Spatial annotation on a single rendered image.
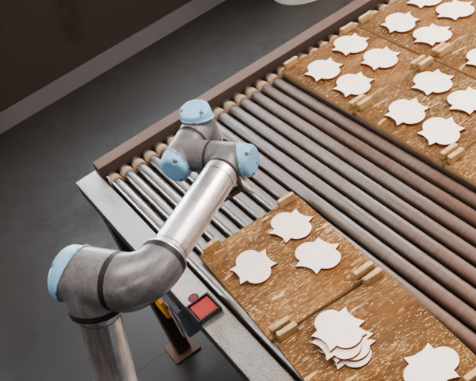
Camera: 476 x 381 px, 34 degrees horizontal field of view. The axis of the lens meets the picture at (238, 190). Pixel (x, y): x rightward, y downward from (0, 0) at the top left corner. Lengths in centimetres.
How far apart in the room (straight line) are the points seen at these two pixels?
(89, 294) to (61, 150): 331
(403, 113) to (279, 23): 268
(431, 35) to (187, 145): 139
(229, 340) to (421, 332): 50
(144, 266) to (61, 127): 357
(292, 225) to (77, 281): 93
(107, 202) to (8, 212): 190
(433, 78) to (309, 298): 96
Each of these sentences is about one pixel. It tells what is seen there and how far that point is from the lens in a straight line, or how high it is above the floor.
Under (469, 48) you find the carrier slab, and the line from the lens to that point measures 285.
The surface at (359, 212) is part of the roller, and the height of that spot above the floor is 92.
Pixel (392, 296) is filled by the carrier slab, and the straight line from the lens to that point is 206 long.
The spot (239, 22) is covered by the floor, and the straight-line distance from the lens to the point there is 533.
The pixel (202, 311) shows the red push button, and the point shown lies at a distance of 219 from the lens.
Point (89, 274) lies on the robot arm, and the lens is 151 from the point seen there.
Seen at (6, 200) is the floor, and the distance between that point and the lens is 464.
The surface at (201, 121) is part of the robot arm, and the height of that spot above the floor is 150.
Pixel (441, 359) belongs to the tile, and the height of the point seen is 94.
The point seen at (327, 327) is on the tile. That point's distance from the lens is 199.
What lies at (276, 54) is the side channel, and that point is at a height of 95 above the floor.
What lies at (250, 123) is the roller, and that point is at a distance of 278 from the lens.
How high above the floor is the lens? 251
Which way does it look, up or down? 39 degrees down
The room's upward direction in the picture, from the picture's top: 21 degrees counter-clockwise
